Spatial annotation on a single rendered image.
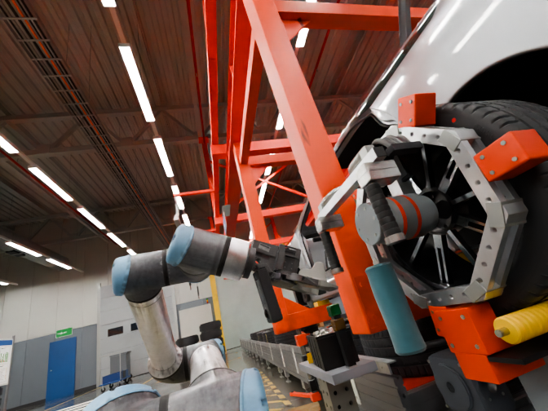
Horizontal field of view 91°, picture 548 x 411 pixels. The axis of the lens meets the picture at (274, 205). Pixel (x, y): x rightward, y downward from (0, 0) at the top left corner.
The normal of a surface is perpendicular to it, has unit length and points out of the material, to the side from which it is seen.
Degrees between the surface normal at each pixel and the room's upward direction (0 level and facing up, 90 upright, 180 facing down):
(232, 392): 48
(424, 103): 125
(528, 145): 90
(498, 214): 90
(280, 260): 91
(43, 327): 90
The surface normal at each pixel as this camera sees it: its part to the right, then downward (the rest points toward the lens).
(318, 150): 0.18, -0.43
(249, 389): 0.09, -0.94
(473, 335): -0.95, 0.15
